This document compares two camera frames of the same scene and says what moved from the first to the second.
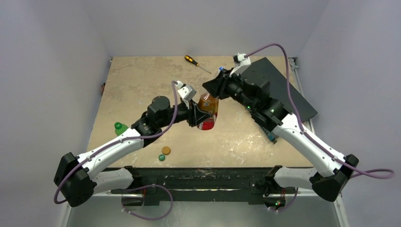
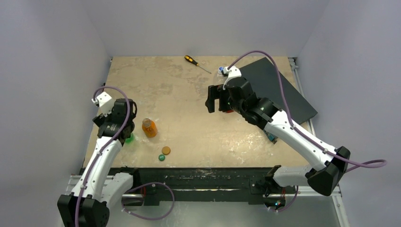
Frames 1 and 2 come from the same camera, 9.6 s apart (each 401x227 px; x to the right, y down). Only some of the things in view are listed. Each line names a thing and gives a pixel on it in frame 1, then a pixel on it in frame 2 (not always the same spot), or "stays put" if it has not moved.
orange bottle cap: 166,150 stays put
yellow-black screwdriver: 190,59 stays put
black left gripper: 197,115 → 100,119
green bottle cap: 161,157 stays put
